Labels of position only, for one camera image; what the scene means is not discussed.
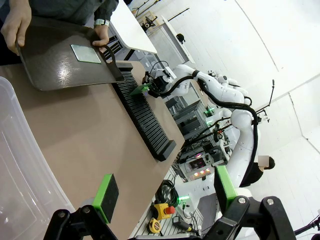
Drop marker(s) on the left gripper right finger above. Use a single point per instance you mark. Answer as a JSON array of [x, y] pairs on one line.
[[225, 190]]

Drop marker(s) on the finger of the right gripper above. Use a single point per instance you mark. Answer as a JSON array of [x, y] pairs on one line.
[[152, 92], [149, 79]]

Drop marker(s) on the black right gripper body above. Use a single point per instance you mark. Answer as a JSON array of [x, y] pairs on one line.
[[160, 86]]

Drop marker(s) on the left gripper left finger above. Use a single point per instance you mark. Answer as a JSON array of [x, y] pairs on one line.
[[106, 197]]

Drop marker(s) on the green printed circuit board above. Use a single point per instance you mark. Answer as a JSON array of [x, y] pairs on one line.
[[86, 53], [140, 90]]

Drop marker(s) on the black plastic tray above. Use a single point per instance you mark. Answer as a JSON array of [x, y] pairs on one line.
[[55, 67]]

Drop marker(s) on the person's left forearm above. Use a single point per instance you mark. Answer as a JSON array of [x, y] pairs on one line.
[[107, 10]]

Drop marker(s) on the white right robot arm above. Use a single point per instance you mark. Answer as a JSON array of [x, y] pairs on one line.
[[240, 120]]

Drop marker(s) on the person's left hand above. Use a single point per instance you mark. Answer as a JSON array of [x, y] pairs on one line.
[[102, 37]]

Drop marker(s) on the person's right hand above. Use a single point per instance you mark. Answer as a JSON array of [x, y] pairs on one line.
[[16, 22]]

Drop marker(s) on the black slotted PCB rack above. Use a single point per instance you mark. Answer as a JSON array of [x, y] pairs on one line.
[[147, 120]]

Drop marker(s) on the seated person in black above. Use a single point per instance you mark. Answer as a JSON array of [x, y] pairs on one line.
[[255, 173]]

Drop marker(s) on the open computer with lights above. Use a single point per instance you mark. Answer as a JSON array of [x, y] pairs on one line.
[[200, 165]]

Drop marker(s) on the grey equipment cabinet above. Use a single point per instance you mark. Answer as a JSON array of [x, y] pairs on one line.
[[192, 117]]

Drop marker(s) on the black electric screwdriver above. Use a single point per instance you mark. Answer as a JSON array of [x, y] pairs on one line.
[[182, 223]]

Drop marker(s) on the white folding table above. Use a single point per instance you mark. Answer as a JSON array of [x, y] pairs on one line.
[[130, 27]]

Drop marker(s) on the yellow tape measure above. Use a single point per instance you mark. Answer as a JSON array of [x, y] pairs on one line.
[[155, 225]]

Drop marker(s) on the yellow emergency stop button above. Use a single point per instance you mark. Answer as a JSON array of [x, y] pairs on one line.
[[161, 210]]

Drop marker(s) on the pale wrist watch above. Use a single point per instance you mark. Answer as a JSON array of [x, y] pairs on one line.
[[102, 22]]

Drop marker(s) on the clear plastic storage box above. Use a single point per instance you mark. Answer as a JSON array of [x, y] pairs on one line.
[[20, 150]]

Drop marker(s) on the black light stand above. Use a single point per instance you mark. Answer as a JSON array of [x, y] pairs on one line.
[[271, 95]]

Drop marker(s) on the person in grey jacket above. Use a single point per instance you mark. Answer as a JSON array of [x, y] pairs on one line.
[[62, 10]]

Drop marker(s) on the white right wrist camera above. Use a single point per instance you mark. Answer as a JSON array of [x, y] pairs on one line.
[[170, 72]]

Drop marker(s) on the black camera on tripod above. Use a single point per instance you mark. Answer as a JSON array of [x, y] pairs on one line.
[[148, 23]]

